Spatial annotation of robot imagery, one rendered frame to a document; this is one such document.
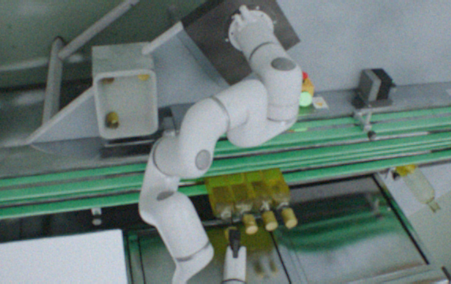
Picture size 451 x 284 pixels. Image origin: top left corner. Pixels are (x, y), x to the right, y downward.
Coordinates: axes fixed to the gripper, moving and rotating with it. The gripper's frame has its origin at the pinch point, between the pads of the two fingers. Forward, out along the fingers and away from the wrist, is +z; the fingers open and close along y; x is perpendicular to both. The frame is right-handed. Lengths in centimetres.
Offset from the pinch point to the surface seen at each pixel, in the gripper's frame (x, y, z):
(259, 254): -8.8, -12.3, 4.9
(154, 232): 23.2, -12.9, 11.1
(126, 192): 32.6, -3.9, 18.4
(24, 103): 90, -16, 77
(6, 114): 95, -17, 69
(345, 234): -38.0, -15.4, 16.6
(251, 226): -4.6, 1.7, 3.9
